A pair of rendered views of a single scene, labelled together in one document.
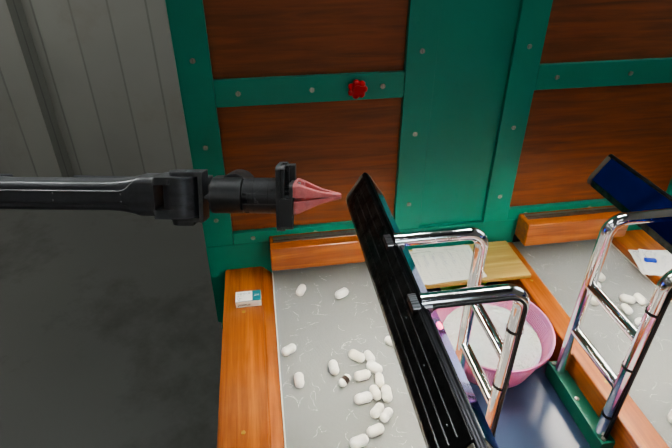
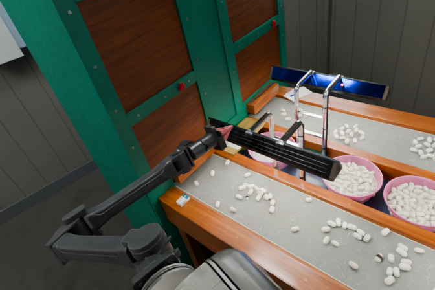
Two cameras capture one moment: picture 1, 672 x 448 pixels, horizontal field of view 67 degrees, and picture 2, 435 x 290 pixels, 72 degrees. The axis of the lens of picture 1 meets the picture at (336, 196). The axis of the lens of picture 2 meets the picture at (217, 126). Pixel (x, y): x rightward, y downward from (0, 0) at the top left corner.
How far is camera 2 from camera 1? 0.63 m
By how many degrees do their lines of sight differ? 28
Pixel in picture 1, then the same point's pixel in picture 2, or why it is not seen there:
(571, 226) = (265, 98)
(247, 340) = (200, 212)
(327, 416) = (254, 211)
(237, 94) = (138, 115)
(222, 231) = not seen: hidden behind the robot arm
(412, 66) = (195, 66)
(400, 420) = (275, 194)
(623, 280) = (289, 107)
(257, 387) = (224, 222)
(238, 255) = (160, 188)
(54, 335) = not seen: outside the picture
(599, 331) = not seen: hidden behind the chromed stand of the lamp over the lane
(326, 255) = (197, 162)
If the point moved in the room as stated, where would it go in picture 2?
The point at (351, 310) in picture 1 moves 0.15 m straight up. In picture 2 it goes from (221, 176) to (216, 155)
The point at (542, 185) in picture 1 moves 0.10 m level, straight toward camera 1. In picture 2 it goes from (248, 89) to (254, 95)
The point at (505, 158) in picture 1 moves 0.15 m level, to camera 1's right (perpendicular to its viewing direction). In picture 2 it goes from (235, 85) to (252, 74)
